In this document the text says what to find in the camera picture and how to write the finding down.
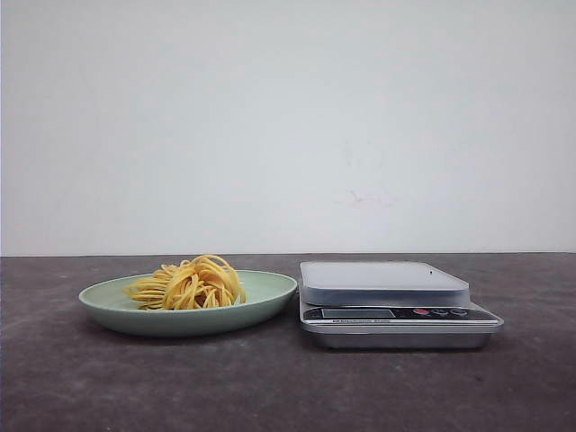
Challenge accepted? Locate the silver digital kitchen scale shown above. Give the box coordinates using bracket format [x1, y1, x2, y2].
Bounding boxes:
[299, 261, 504, 349]

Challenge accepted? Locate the yellow vermicelli noodle bundle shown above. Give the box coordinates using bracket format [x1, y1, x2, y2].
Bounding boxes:
[123, 255, 247, 311]

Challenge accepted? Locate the light green round plate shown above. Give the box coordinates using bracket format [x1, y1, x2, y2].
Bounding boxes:
[78, 270, 298, 338]

